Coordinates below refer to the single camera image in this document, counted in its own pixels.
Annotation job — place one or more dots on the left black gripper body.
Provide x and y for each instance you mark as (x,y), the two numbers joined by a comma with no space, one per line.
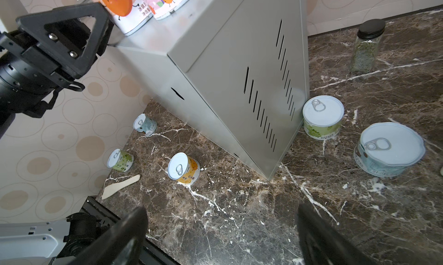
(49,52)

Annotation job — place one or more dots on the glass jar black lid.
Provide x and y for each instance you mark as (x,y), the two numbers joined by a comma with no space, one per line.
(366,46)

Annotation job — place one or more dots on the brown orange label can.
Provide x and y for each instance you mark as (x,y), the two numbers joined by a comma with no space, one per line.
(127,15)

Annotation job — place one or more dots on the teal flat can right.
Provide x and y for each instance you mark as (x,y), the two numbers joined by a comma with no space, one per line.
(388,149)

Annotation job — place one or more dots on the wooden spatula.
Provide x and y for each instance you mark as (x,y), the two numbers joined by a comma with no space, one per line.
(111,189)

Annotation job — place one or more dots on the teal label can left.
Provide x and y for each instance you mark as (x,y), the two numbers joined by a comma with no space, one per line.
(145,124)

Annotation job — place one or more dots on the grey metal cabinet box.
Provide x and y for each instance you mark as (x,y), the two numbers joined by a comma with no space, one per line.
(237,71)

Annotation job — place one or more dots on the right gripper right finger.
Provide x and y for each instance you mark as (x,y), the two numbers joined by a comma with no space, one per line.
(321,244)

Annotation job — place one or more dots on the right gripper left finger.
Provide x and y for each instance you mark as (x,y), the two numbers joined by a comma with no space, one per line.
(120,245)

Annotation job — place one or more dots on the yellow label can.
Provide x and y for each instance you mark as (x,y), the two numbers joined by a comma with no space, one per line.
(183,169)

